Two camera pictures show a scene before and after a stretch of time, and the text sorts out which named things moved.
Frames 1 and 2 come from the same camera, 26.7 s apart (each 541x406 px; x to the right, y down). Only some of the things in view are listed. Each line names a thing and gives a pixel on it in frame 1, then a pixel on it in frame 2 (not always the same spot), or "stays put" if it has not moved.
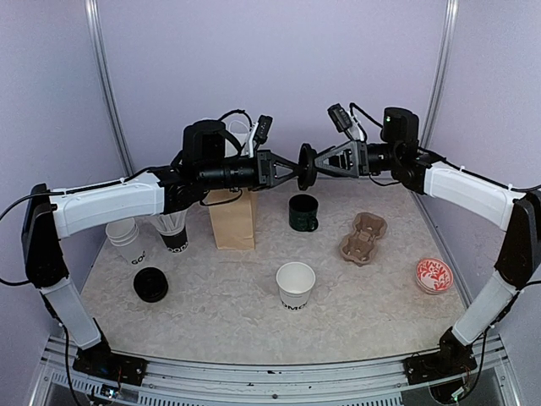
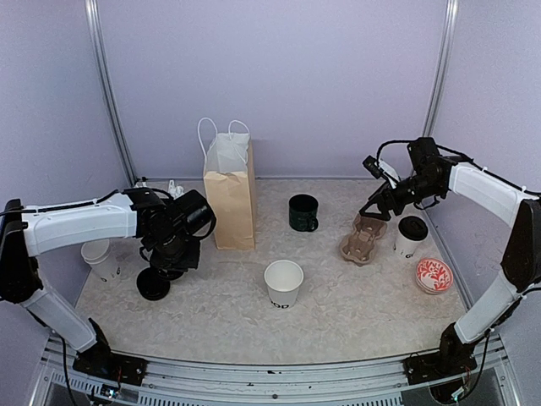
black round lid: (150, 284) stays put
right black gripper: (357, 159) to (379, 196)
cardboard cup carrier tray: (359, 247) stays put
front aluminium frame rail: (376, 382) stays put
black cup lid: (307, 172) to (412, 227)
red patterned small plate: (434, 275) stays put
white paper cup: (295, 281) to (407, 249)
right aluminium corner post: (450, 15) stays put
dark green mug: (303, 210) stays put
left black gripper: (265, 171) to (191, 260)
